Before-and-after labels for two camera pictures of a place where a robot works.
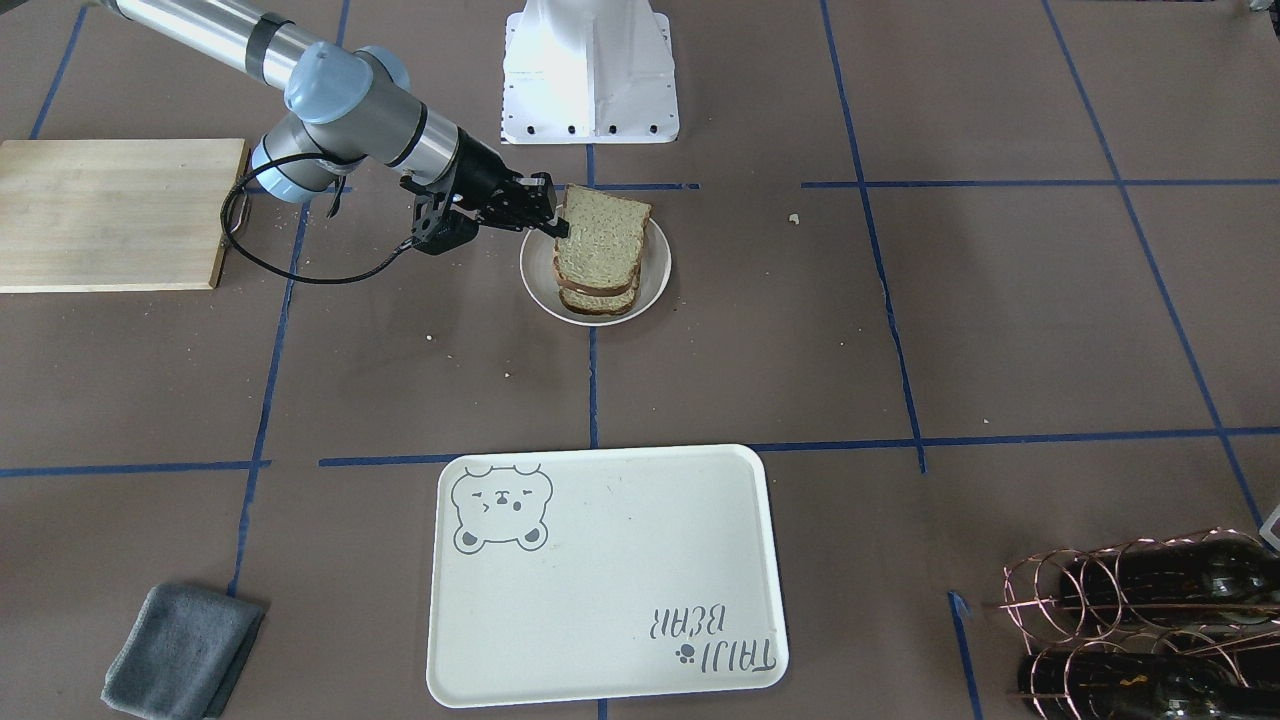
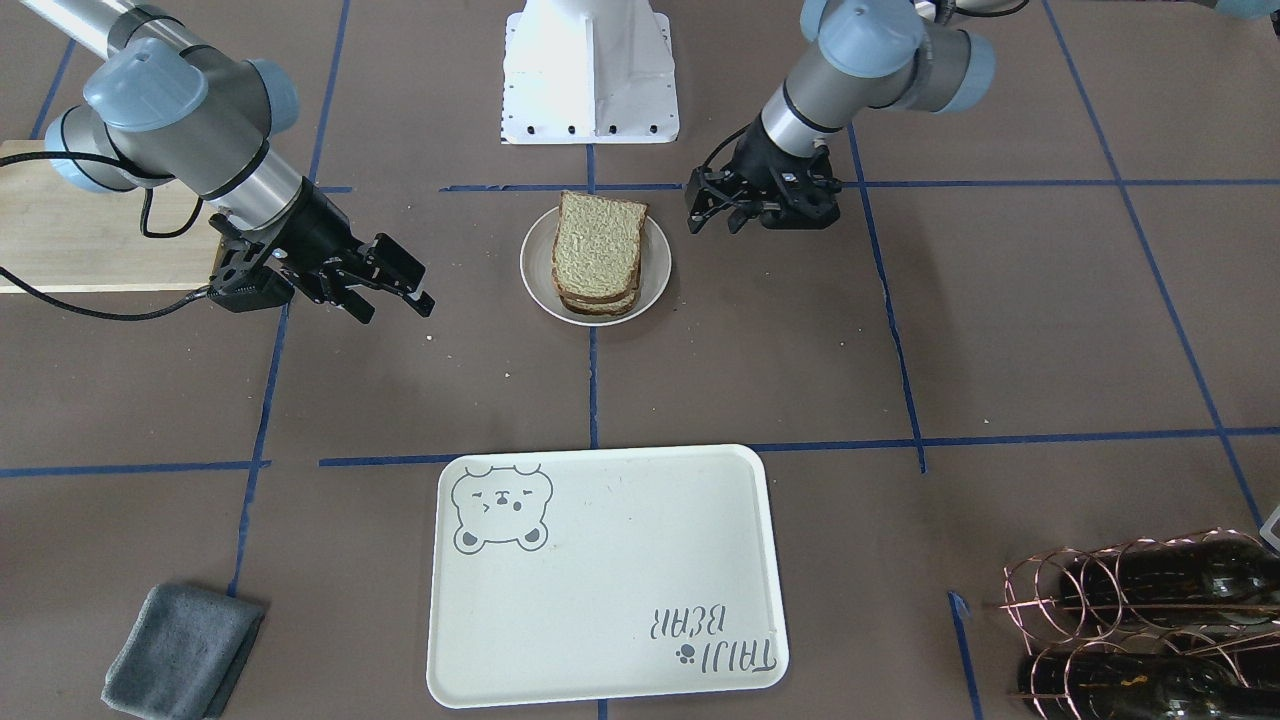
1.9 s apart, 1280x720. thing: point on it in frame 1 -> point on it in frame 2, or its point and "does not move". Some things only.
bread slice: x=602 y=254 does not move
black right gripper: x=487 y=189 -> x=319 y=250
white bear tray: x=564 y=576 does not move
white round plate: x=540 y=283 does not move
